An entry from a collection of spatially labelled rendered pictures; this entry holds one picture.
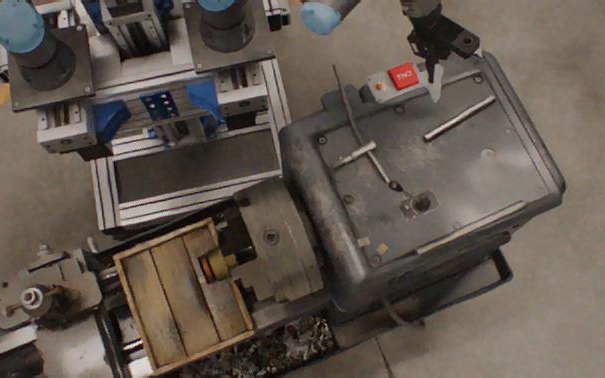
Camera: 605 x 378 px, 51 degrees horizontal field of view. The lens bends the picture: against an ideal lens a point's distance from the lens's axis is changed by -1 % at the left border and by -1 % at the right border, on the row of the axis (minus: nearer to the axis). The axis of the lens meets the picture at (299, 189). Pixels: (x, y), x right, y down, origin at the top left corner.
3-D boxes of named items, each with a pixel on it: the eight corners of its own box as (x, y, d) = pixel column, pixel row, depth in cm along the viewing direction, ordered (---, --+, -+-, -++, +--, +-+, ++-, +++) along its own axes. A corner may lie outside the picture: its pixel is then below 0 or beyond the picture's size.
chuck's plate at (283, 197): (276, 186, 184) (277, 163, 153) (319, 289, 180) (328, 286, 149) (265, 191, 184) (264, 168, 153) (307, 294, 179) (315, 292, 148)
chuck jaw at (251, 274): (269, 252, 162) (287, 294, 157) (271, 258, 166) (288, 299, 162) (228, 269, 161) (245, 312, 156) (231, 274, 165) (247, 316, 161)
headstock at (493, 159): (453, 99, 201) (486, 33, 163) (526, 235, 187) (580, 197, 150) (277, 168, 194) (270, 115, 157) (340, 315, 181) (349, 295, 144)
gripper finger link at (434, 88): (421, 96, 143) (426, 55, 139) (440, 104, 138) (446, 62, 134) (411, 98, 141) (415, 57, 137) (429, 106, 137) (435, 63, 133)
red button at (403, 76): (408, 64, 162) (409, 60, 160) (419, 84, 160) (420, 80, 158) (387, 73, 161) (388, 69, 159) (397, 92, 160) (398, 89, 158)
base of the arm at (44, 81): (18, 47, 174) (2, 27, 165) (73, 36, 175) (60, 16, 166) (23, 96, 170) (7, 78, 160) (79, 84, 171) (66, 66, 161)
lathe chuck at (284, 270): (265, 191, 184) (264, 168, 153) (307, 294, 179) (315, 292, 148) (236, 203, 183) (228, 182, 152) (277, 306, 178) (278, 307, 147)
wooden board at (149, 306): (212, 220, 190) (210, 216, 186) (257, 334, 180) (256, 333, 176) (116, 258, 187) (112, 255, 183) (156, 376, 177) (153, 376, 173)
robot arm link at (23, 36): (23, 76, 161) (-1, 49, 148) (0, 37, 164) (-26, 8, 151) (65, 52, 162) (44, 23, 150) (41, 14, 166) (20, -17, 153)
